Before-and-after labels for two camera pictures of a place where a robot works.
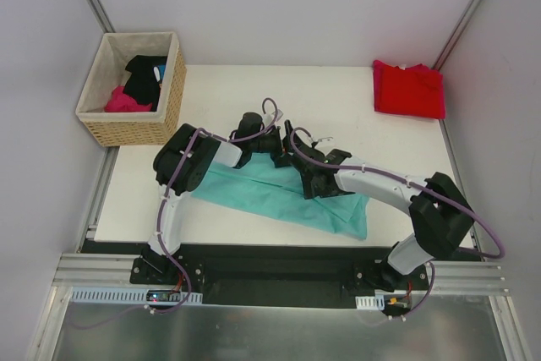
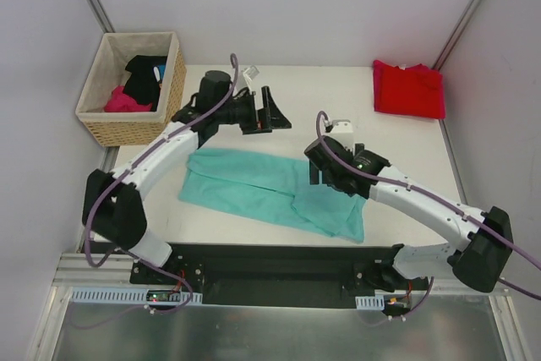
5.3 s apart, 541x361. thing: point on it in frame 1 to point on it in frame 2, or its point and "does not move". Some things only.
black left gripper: [273, 144] to [257, 112]
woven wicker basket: [133, 90] does not move
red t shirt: [418, 90] does not move
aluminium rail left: [98, 270] does not move
